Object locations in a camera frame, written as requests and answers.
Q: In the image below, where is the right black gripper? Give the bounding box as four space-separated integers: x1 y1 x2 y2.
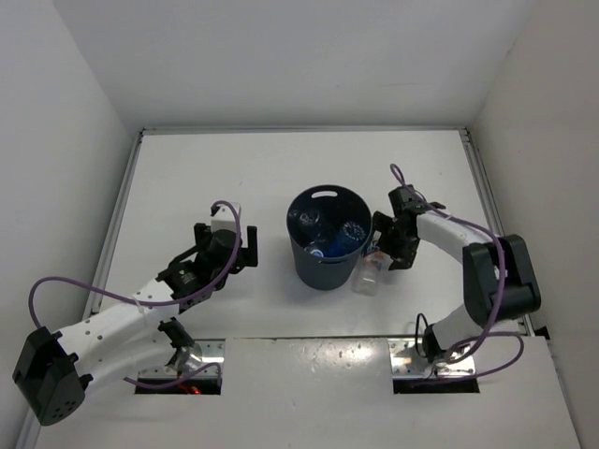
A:
360 211 418 271

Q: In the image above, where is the blue cap clear bottle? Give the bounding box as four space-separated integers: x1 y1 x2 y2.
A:
328 221 366 257

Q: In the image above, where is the orange label clear bottle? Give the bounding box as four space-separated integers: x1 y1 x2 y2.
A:
352 248 387 297

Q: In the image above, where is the blue label Pocari bottle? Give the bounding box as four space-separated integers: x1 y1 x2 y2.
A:
304 240 331 258

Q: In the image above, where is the clear bottle white cap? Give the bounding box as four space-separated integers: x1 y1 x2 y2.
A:
287 208 335 246

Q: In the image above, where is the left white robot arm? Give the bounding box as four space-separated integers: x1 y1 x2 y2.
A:
12 224 258 427

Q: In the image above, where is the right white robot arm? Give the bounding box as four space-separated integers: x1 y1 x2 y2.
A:
373 184 541 362

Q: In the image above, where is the dark grey plastic bin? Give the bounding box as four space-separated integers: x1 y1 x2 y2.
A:
286 184 373 291

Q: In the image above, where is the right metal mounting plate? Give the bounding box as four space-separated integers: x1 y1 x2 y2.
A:
387 338 476 381

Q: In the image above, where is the metal mounting plate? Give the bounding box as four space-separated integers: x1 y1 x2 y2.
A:
138 340 226 382
387 338 476 381

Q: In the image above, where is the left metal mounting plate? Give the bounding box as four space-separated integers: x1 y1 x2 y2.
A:
138 340 226 382

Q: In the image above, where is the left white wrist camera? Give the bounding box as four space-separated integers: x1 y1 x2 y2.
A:
211 205 236 232

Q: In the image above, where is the right aluminium frame rail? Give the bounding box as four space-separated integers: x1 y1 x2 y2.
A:
458 126 586 449

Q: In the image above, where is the aluminium frame rail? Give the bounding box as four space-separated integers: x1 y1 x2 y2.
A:
458 126 586 449
14 131 144 448

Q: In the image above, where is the left aluminium frame rail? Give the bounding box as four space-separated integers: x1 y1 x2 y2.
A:
14 131 144 448

